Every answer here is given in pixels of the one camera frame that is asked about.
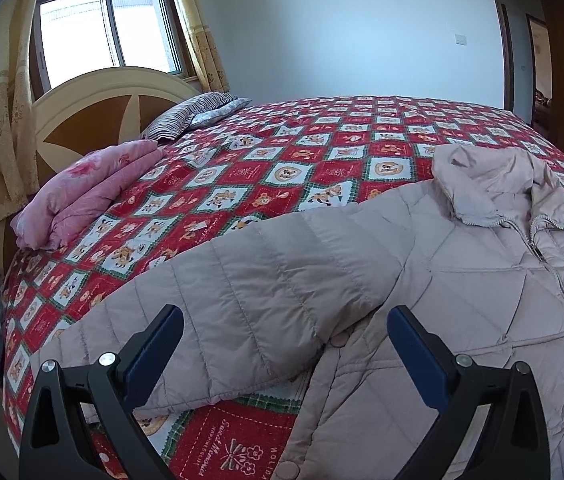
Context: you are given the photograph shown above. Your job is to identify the striped grey pillow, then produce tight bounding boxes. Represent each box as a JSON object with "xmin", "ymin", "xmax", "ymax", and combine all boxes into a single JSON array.
[{"xmin": 140, "ymin": 92, "xmax": 251, "ymax": 142}]

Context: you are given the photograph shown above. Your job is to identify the cream and brown headboard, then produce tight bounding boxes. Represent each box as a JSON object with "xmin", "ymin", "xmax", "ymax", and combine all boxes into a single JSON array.
[{"xmin": 0, "ymin": 65, "xmax": 201, "ymax": 281}]

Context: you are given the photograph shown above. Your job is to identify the pink folded blanket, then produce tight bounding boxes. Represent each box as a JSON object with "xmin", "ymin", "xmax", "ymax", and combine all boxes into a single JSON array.
[{"xmin": 11, "ymin": 140, "xmax": 163, "ymax": 250}]

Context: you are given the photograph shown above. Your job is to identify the yellow right curtain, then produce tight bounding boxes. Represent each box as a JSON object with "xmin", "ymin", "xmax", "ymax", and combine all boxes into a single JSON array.
[{"xmin": 175, "ymin": 0, "xmax": 230, "ymax": 92}]

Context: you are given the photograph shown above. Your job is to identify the yellow lace left curtain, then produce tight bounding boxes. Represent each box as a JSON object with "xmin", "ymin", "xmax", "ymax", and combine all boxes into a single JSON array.
[{"xmin": 0, "ymin": 0, "xmax": 39, "ymax": 221}]

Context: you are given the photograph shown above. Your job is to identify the window with grey frame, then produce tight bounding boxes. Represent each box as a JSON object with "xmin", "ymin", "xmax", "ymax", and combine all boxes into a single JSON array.
[{"xmin": 32, "ymin": 0, "xmax": 193, "ymax": 93}]

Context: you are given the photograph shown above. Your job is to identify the beige quilted down jacket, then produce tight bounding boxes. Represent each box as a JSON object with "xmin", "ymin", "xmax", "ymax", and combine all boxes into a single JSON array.
[{"xmin": 32, "ymin": 144, "xmax": 564, "ymax": 479}]

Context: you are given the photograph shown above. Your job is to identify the red patchwork bear bedspread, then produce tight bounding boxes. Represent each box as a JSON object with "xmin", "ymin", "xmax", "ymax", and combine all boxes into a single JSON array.
[{"xmin": 2, "ymin": 96, "xmax": 564, "ymax": 479}]

